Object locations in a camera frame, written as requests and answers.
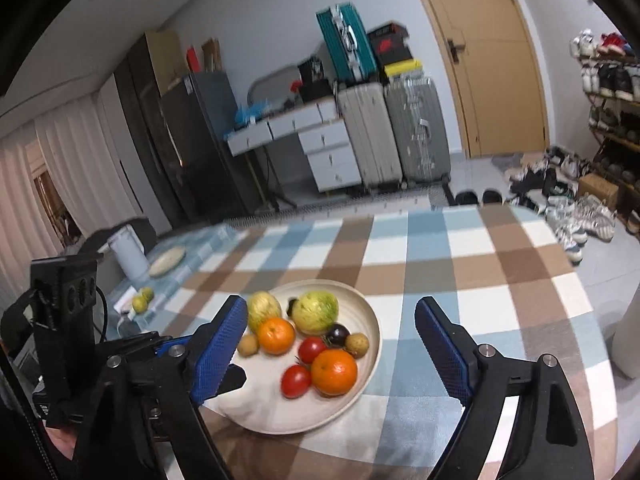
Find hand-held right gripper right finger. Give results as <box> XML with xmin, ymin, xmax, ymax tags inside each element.
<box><xmin>415</xmin><ymin>296</ymin><xmax>593</xmax><ymax>480</ymax></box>

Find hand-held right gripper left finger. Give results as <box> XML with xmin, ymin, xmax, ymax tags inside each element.
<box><xmin>75</xmin><ymin>295</ymin><xmax>249</xmax><ymax>480</ymax></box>

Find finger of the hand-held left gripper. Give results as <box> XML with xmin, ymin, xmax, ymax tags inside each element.
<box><xmin>102</xmin><ymin>332</ymin><xmax>195</xmax><ymax>359</ymax></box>
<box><xmin>220</xmin><ymin>365</ymin><xmax>248</xmax><ymax>394</ymax></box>

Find large cream plate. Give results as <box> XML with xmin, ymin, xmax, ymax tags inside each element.
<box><xmin>204</xmin><ymin>280</ymin><xmax>383</xmax><ymax>435</ymax></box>

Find small orange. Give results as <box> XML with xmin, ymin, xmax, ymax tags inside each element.
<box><xmin>258</xmin><ymin>318</ymin><xmax>296</xmax><ymax>355</ymax></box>

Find green striped guava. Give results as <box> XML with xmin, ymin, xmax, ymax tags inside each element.
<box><xmin>247</xmin><ymin>291</ymin><xmax>282</xmax><ymax>333</ymax></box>

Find red tomato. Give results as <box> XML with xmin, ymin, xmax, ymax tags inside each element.
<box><xmin>298</xmin><ymin>336</ymin><xmax>328</xmax><ymax>365</ymax></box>
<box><xmin>281</xmin><ymin>364</ymin><xmax>312</xmax><ymax>399</ymax></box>

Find large orange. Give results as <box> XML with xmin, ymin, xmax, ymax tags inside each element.
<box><xmin>311</xmin><ymin>349</ymin><xmax>359</xmax><ymax>396</ymax></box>

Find yellow-green guava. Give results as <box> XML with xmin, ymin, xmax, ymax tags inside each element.
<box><xmin>291</xmin><ymin>291</ymin><xmax>339</xmax><ymax>336</ymax></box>

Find dark purple plum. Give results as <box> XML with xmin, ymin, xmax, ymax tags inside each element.
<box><xmin>325</xmin><ymin>324</ymin><xmax>351</xmax><ymax>348</ymax></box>

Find person's left hand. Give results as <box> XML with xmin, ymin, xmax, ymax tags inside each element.
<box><xmin>47</xmin><ymin>426</ymin><xmax>77</xmax><ymax>461</ymax></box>

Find small cream plate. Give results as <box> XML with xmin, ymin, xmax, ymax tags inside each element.
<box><xmin>149</xmin><ymin>246</ymin><xmax>186</xmax><ymax>278</ymax></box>

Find checked tablecloth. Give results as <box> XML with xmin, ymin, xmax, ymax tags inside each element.
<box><xmin>165</xmin><ymin>205</ymin><xmax>616</xmax><ymax>480</ymax></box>

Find white cylindrical kettle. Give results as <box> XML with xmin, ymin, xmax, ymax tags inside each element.
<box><xmin>108</xmin><ymin>225</ymin><xmax>150</xmax><ymax>278</ymax></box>

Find black chair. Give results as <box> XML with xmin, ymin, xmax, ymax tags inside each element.
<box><xmin>80</xmin><ymin>216</ymin><xmax>158</xmax><ymax>256</ymax></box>

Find white curtain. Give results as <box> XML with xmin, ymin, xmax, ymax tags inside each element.
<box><xmin>0</xmin><ymin>92</ymin><xmax>146</xmax><ymax>311</ymax></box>

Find pile of shoes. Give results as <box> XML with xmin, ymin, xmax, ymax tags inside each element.
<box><xmin>505</xmin><ymin>145</ymin><xmax>618</xmax><ymax>266</ymax></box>

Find dark grey fridge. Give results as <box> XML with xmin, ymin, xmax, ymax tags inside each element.
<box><xmin>159</xmin><ymin>71</ymin><xmax>261</xmax><ymax>226</ymax></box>

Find dark wardrobe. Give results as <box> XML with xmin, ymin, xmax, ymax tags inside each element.
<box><xmin>114</xmin><ymin>32</ymin><xmax>186</xmax><ymax>231</ymax></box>

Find brown cardboard box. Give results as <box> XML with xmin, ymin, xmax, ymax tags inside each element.
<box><xmin>577</xmin><ymin>172</ymin><xmax>620</xmax><ymax>211</ymax></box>

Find silver suitcase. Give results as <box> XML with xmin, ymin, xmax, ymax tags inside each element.
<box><xmin>384</xmin><ymin>76</ymin><xmax>452</xmax><ymax>188</ymax></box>

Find white desk with drawers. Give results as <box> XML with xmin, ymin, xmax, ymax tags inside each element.
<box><xmin>227</xmin><ymin>97</ymin><xmax>363</xmax><ymax>193</ymax></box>

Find beige suitcase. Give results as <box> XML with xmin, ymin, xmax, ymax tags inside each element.
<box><xmin>336</xmin><ymin>81</ymin><xmax>403</xmax><ymax>193</ymax></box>

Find blue plastic bag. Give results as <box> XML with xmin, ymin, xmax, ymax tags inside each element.
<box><xmin>235</xmin><ymin>102</ymin><xmax>271</xmax><ymax>126</ymax></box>

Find grey arched mirror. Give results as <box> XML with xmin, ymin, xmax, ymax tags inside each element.
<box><xmin>248</xmin><ymin>64</ymin><xmax>306</xmax><ymax>111</ymax></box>

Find large cardboard box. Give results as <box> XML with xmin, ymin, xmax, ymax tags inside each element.
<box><xmin>145</xmin><ymin>30</ymin><xmax>184</xmax><ymax>96</ymax></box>

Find black bag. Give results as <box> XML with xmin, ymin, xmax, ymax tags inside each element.
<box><xmin>297</xmin><ymin>57</ymin><xmax>335</xmax><ymax>103</ymax></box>

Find yellow box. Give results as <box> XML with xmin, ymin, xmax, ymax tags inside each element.
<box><xmin>382</xmin><ymin>59</ymin><xmax>423</xmax><ymax>81</ymax></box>

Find wooden shoe rack with shoes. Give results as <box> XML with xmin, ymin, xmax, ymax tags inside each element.
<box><xmin>570</xmin><ymin>30</ymin><xmax>640</xmax><ymax>233</ymax></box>

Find wooden door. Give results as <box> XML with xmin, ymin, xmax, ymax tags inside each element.
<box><xmin>405</xmin><ymin>0</ymin><xmax>551</xmax><ymax>158</ymax></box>

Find small cardboard box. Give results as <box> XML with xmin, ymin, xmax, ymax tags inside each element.
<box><xmin>201</xmin><ymin>37</ymin><xmax>223</xmax><ymax>73</ymax></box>

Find black shoebox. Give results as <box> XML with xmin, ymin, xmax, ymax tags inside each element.
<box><xmin>367</xmin><ymin>22</ymin><xmax>413</xmax><ymax>66</ymax></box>

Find teal hard case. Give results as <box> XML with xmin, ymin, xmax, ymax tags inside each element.
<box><xmin>316</xmin><ymin>4</ymin><xmax>378</xmax><ymax>86</ymax></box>

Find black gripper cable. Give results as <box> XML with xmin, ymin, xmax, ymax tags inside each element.
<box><xmin>95</xmin><ymin>287</ymin><xmax>109</xmax><ymax>346</ymax></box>

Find white charger with cable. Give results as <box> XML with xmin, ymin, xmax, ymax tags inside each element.
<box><xmin>117</xmin><ymin>285</ymin><xmax>139</xmax><ymax>322</ymax></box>

